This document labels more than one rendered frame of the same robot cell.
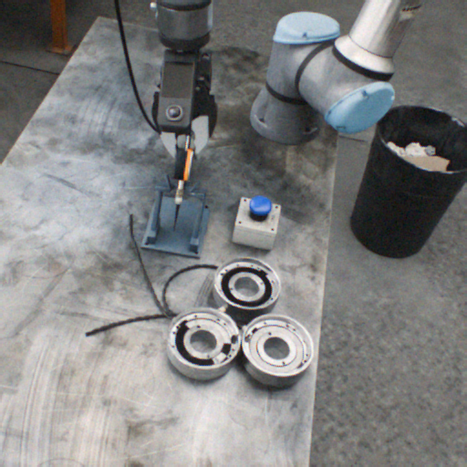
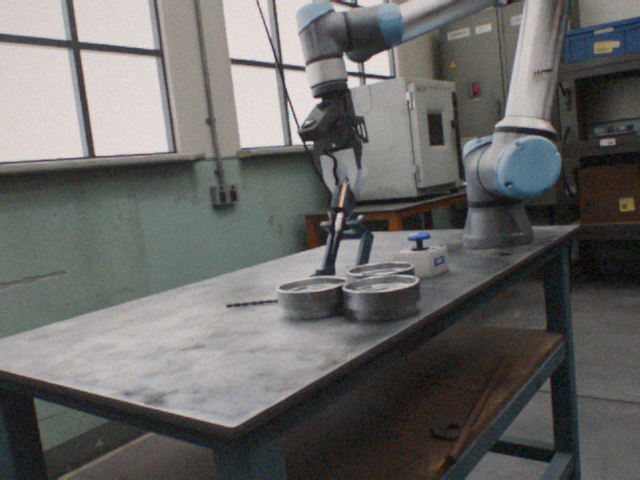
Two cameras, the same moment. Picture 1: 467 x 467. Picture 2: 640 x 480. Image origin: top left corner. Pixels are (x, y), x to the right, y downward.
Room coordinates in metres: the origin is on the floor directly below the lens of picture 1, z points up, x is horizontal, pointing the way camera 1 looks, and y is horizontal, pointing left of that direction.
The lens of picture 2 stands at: (-0.15, -0.50, 1.00)
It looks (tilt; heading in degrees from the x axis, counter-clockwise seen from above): 6 degrees down; 36
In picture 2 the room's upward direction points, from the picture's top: 7 degrees counter-clockwise
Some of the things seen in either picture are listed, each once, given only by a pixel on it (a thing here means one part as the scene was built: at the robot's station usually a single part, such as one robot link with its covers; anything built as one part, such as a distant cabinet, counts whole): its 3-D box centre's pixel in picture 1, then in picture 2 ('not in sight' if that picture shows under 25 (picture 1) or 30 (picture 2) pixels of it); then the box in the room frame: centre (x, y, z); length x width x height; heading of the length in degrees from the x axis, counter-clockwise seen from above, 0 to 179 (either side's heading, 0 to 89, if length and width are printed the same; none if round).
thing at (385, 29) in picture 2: not in sight; (370, 29); (0.88, 0.06, 1.26); 0.11 x 0.11 x 0.08; 40
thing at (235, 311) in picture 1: (245, 289); (381, 280); (0.65, -0.04, 0.82); 0.10 x 0.10 x 0.04
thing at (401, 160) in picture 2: not in sight; (399, 143); (2.97, 1.08, 1.10); 0.62 x 0.61 x 0.65; 178
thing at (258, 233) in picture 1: (257, 221); (422, 260); (0.80, -0.04, 0.82); 0.08 x 0.07 x 0.05; 178
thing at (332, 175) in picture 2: (171, 126); (336, 176); (0.81, 0.12, 0.99); 0.06 x 0.03 x 0.09; 5
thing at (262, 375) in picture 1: (275, 351); (382, 297); (0.55, -0.10, 0.82); 0.10 x 0.10 x 0.04
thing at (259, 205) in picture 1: (258, 212); (419, 246); (0.80, -0.04, 0.85); 0.04 x 0.04 x 0.05
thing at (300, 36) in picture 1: (304, 53); (493, 167); (1.13, -0.07, 0.97); 0.13 x 0.12 x 0.14; 40
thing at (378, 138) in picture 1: (406, 186); not in sight; (1.72, -0.55, 0.21); 0.34 x 0.34 x 0.43
